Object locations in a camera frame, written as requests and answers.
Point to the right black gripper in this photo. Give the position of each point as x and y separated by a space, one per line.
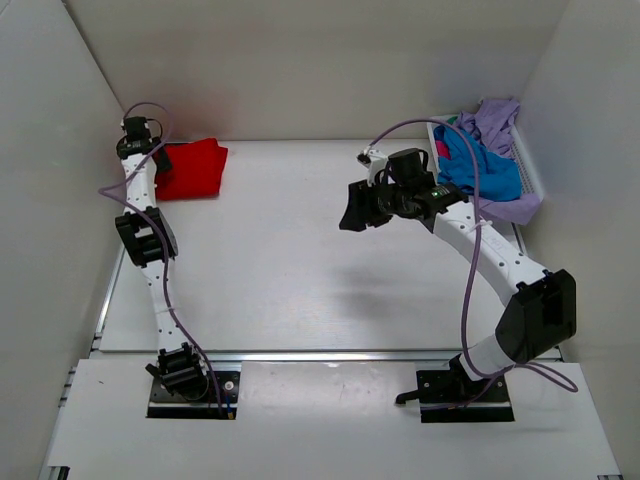
360 208

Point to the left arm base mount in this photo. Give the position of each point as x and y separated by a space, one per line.
183 387

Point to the blue t shirt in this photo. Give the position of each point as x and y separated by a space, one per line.
499 178

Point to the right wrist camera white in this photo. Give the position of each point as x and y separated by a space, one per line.
376 164

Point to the pink garment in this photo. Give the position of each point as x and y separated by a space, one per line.
442 149

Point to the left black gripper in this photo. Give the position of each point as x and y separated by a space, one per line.
163 161

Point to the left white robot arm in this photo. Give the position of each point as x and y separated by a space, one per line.
146 236

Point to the lavender t shirt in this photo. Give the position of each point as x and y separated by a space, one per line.
491 126

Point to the red t shirt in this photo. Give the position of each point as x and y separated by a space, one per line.
196 171

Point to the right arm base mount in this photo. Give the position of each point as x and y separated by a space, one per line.
448 395

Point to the white plastic basket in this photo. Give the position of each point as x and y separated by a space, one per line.
531 183

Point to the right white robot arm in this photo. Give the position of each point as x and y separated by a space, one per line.
539 305

